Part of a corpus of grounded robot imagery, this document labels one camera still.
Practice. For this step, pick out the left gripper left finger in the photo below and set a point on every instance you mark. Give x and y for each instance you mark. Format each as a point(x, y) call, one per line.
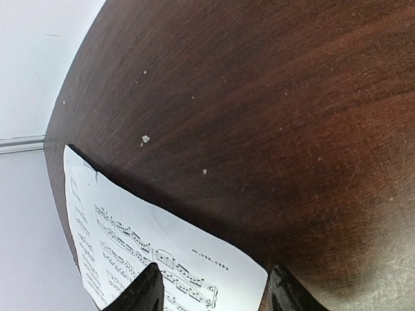
point(145, 293)

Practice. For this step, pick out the left aluminium corner post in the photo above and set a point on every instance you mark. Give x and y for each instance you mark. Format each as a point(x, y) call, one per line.
point(21, 144)

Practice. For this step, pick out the sheet music page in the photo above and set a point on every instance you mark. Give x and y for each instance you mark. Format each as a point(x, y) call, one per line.
point(117, 235)

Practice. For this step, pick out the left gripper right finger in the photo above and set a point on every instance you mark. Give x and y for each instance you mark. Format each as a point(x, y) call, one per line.
point(287, 293)

